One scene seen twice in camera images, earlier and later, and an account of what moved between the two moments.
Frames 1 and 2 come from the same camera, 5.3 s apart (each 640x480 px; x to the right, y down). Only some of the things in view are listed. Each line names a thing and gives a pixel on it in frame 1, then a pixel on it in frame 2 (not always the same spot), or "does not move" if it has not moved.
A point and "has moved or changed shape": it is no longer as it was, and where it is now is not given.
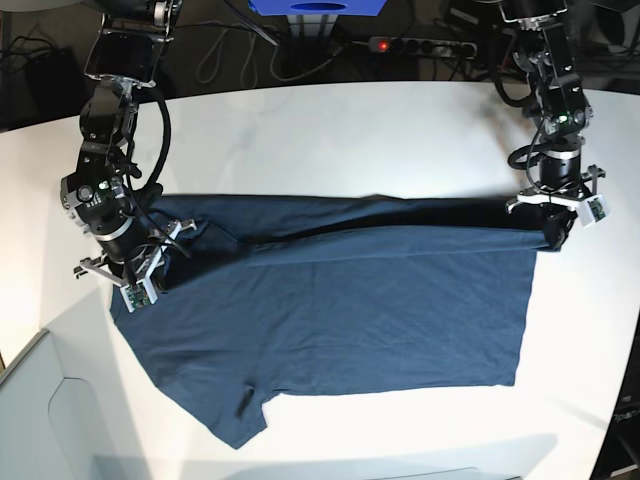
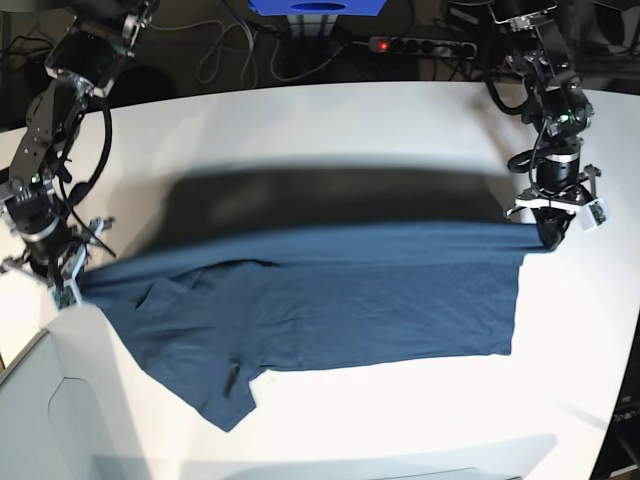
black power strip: [424, 47] does not move
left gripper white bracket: [143, 293] to [65, 293]
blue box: [317, 7] does not move
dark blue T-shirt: [276, 293] has moved or changed shape
